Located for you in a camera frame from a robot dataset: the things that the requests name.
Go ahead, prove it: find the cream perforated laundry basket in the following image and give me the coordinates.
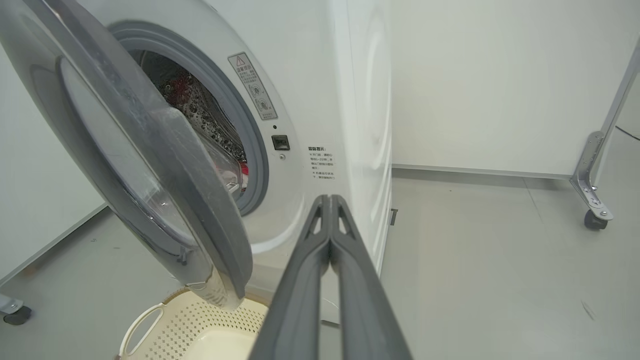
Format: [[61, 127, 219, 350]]
[[117, 287, 271, 360]]

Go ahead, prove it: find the grey rubber door gasket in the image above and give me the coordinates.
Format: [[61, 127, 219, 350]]
[[107, 20, 270, 217]]

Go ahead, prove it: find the white front-loading washing machine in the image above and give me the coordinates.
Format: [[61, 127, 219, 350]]
[[75, 0, 398, 326]]

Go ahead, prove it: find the red and white garment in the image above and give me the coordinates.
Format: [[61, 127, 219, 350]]
[[161, 72, 250, 193]]

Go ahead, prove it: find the grey warning sticker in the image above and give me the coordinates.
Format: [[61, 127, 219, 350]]
[[228, 52, 279, 121]]

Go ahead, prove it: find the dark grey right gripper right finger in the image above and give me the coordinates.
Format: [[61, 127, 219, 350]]
[[331, 195, 413, 360]]

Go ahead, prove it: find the round glass washing machine door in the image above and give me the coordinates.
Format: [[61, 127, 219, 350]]
[[0, 0, 254, 311]]

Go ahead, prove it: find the silver metal stand leg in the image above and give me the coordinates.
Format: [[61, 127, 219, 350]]
[[570, 40, 640, 222]]

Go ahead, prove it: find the perforated steel drum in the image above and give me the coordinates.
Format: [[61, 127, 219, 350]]
[[131, 49, 249, 193]]

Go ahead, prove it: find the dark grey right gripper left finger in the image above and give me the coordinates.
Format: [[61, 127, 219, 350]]
[[248, 195, 331, 360]]

